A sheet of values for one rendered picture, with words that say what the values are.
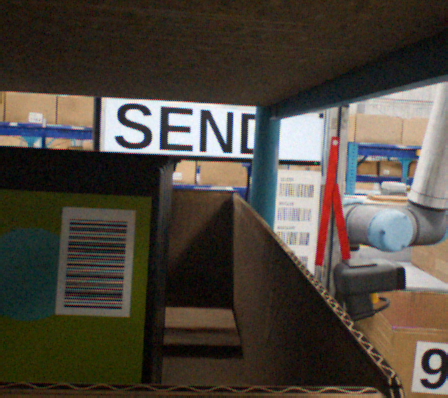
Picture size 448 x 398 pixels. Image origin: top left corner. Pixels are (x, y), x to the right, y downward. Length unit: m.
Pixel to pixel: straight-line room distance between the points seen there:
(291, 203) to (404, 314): 0.65
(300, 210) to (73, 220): 0.81
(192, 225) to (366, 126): 5.95
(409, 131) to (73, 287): 6.48
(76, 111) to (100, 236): 6.04
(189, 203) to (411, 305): 1.08
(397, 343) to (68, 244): 1.07
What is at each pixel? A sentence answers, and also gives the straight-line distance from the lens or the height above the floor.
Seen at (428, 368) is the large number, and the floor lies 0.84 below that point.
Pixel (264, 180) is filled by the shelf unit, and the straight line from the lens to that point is 0.52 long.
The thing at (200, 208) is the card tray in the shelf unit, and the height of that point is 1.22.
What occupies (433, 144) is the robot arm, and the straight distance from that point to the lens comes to 1.23.
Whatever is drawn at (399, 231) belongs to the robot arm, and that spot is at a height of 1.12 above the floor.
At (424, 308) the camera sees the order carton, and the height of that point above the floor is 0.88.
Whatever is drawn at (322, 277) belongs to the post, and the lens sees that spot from 0.99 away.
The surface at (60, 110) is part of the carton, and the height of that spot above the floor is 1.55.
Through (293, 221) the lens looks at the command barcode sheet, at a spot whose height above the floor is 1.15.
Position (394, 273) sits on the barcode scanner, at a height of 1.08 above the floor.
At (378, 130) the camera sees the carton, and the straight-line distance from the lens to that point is 6.45.
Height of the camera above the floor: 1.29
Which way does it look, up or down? 3 degrees down
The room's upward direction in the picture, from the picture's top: 3 degrees clockwise
